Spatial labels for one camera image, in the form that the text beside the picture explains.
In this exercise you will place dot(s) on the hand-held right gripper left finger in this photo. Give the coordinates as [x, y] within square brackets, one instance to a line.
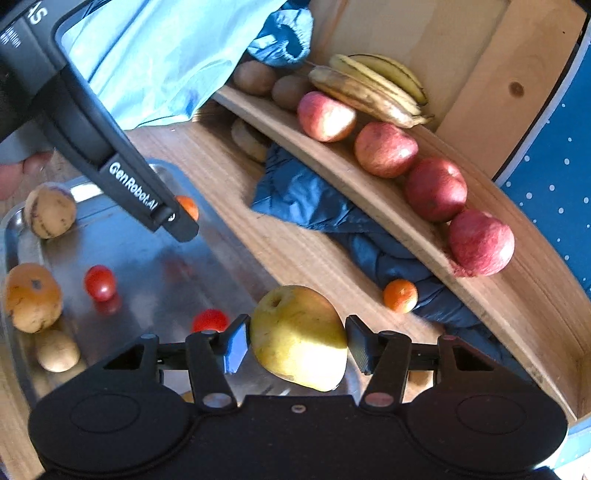
[238, 344]

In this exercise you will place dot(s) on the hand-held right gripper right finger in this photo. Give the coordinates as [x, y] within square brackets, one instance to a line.
[358, 344]

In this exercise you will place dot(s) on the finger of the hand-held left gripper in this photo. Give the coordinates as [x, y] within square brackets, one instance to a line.
[178, 226]

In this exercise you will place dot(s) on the mandarin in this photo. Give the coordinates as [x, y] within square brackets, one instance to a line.
[189, 207]
[400, 295]

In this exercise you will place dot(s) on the metal tray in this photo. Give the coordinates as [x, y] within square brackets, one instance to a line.
[161, 258]

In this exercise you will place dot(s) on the cherry tomato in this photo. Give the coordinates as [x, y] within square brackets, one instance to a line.
[99, 282]
[210, 320]

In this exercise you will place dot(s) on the yellow pear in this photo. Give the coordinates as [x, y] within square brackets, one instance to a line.
[298, 337]

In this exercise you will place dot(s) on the small brown round fruit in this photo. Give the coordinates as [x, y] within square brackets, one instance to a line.
[57, 350]

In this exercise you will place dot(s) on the person's left hand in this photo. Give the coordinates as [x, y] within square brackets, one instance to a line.
[11, 180]

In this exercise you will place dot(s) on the light blue striped garment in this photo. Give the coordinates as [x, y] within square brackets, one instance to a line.
[161, 60]

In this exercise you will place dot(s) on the pale striped pepino melon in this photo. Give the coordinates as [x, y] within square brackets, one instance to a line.
[50, 211]

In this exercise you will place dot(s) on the brown flat disc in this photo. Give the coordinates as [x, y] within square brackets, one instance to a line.
[247, 138]

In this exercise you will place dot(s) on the dark blue quilted jacket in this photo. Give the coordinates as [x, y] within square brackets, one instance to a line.
[304, 194]

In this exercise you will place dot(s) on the dark red apple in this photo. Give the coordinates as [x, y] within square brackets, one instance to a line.
[436, 189]
[480, 242]

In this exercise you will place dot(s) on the orange pepino melon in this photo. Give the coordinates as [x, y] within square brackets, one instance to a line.
[33, 297]

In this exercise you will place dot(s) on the curved wooden shelf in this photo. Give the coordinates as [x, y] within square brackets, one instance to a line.
[517, 295]

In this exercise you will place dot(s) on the brown kiwi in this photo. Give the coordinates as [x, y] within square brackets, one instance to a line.
[291, 91]
[254, 76]

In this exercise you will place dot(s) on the red-yellow apple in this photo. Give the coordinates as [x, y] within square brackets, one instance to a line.
[385, 148]
[326, 116]

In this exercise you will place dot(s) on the blue elastic cloth cover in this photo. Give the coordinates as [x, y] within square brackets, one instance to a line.
[281, 39]

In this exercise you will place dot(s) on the brown-spotted banana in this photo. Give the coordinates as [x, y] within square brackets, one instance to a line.
[364, 99]

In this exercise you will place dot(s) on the yellow banana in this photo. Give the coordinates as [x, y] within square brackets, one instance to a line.
[397, 69]
[364, 76]

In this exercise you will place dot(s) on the blue dotted cloth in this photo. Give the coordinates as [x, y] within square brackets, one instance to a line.
[554, 194]

